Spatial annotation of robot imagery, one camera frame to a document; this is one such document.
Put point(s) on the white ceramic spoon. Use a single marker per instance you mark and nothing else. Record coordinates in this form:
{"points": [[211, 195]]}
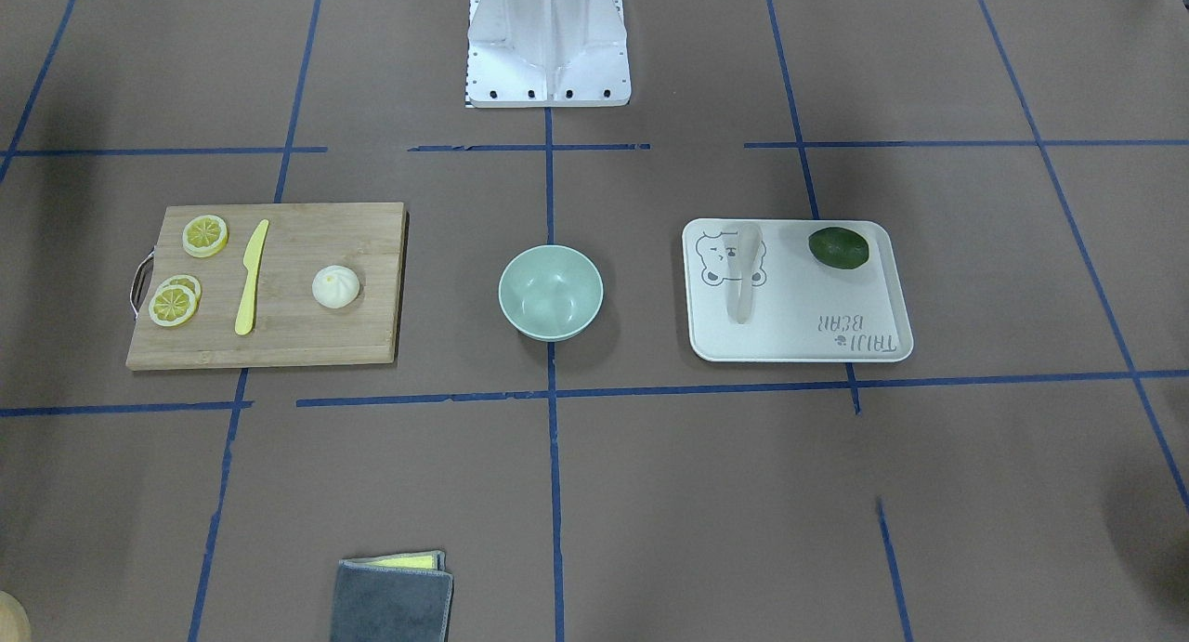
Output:
{"points": [[743, 251]]}

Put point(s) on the white steamed bun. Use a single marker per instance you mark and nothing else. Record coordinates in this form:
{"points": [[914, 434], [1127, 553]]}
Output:
{"points": [[335, 286]]}

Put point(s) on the light green bowl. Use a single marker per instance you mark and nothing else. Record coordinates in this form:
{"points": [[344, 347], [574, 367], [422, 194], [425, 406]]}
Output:
{"points": [[551, 292]]}

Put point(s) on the cream bear tray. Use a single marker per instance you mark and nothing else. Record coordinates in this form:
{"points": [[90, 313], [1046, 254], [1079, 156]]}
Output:
{"points": [[804, 311]]}

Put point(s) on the dark green avocado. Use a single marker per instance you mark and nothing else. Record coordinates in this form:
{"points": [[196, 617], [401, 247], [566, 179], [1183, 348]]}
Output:
{"points": [[839, 248]]}

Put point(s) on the yellow sponge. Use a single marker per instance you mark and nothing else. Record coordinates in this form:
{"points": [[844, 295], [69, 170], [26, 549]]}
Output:
{"points": [[409, 561]]}

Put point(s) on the bamboo cutting board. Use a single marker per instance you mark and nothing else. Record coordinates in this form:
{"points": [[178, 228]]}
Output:
{"points": [[291, 329]]}

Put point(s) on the yellow plastic knife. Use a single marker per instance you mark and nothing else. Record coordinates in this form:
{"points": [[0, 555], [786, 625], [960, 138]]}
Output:
{"points": [[251, 260]]}

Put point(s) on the grey folded cloth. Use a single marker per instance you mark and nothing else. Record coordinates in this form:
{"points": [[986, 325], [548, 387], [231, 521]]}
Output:
{"points": [[371, 604]]}

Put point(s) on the lemon slice upper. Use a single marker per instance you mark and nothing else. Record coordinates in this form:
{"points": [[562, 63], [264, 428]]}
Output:
{"points": [[204, 236]]}

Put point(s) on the lemon slice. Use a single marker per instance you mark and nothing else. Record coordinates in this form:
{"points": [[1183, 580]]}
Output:
{"points": [[184, 280], [204, 236], [173, 305]]}

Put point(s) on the lemon slice lower back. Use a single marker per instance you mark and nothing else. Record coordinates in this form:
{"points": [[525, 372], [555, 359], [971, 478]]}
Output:
{"points": [[184, 280]]}

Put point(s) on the lemon slice lower front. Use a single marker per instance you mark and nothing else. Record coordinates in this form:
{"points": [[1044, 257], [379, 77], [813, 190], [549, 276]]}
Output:
{"points": [[173, 305]]}

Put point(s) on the wooden stand base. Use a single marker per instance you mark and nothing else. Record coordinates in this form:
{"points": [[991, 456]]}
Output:
{"points": [[15, 625]]}

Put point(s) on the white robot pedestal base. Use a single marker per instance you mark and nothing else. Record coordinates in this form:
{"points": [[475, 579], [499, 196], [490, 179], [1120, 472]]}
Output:
{"points": [[547, 54]]}

